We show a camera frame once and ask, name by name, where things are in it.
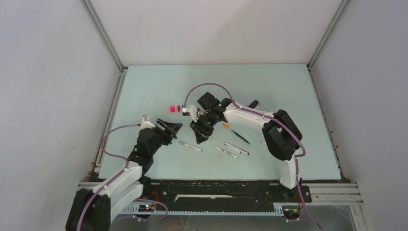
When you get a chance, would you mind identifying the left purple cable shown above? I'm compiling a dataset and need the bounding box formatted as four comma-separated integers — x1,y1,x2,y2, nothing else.
76,123,169,231

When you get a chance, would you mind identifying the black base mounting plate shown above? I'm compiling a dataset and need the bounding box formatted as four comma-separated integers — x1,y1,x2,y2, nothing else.
122,178,312,213

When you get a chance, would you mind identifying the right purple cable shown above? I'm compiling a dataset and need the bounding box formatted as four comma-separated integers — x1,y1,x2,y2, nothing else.
184,83,322,231

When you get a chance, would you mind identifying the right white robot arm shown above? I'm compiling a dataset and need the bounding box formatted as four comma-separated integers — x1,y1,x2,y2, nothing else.
182,92,302,201

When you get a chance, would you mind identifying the left aluminium frame post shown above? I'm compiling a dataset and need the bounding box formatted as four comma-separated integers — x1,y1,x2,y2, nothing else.
81,0,126,179

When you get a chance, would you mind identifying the right aluminium frame post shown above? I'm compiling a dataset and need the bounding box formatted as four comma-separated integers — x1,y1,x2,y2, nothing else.
307,0,351,71

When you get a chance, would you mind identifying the grey capped marker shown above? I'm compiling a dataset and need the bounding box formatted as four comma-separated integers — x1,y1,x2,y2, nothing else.
179,141,203,152

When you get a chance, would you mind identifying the green gel pen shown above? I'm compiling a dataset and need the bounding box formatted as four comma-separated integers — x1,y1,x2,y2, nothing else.
231,129,251,145

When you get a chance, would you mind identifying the aluminium frame post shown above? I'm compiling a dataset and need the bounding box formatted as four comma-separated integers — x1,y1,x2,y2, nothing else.
81,0,126,179
307,0,351,71

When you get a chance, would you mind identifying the black pink highlighter body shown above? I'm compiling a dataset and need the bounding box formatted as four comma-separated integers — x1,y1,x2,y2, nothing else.
248,100,259,109

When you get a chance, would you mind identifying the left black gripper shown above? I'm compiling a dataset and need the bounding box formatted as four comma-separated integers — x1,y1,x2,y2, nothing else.
149,118,182,156

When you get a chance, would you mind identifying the purple cable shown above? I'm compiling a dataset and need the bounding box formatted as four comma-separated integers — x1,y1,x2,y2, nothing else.
76,123,169,231
184,83,322,231

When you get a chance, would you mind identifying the grey cable duct rail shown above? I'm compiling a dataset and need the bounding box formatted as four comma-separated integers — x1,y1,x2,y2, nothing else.
119,204,300,217

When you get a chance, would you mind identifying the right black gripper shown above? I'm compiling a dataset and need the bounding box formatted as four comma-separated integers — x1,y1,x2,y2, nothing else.
190,111,217,145

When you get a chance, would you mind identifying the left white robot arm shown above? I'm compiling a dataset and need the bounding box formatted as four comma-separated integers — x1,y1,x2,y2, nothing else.
65,115,183,231

